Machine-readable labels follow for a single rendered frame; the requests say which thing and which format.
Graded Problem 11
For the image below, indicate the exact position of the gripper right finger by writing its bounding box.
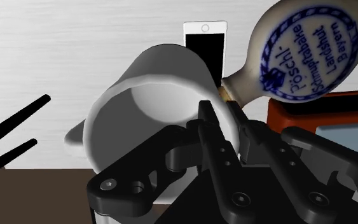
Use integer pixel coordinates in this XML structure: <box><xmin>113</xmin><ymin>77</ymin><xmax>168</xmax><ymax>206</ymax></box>
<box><xmin>226</xmin><ymin>100</ymin><xmax>358</xmax><ymax>224</ymax></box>

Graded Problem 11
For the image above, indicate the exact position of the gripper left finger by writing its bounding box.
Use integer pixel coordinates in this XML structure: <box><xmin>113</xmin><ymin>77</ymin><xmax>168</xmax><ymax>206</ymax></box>
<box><xmin>86</xmin><ymin>100</ymin><xmax>258</xmax><ymax>224</ymax></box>

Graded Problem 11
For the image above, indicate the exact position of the white mug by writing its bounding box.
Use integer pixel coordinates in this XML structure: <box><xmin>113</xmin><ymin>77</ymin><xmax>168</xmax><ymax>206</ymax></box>
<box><xmin>64</xmin><ymin>43</ymin><xmax>242</xmax><ymax>206</ymax></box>

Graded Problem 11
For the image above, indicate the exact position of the red box with blue panel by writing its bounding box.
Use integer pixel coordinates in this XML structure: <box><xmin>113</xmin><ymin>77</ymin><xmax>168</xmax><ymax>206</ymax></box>
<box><xmin>266</xmin><ymin>90</ymin><xmax>358</xmax><ymax>156</ymax></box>

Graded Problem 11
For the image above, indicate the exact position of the cream flask with blue print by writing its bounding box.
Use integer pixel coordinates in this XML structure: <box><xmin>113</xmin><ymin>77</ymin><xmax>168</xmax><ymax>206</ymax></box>
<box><xmin>218</xmin><ymin>0</ymin><xmax>358</xmax><ymax>110</ymax></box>

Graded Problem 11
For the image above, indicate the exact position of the black pronged thing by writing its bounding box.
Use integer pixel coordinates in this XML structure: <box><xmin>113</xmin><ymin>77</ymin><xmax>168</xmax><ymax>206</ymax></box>
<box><xmin>0</xmin><ymin>94</ymin><xmax>52</xmax><ymax>182</ymax></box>

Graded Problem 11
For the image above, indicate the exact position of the white smartphone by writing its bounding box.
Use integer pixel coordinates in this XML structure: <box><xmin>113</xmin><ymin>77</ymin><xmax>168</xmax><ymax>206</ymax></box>
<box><xmin>183</xmin><ymin>20</ymin><xmax>228</xmax><ymax>90</ymax></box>

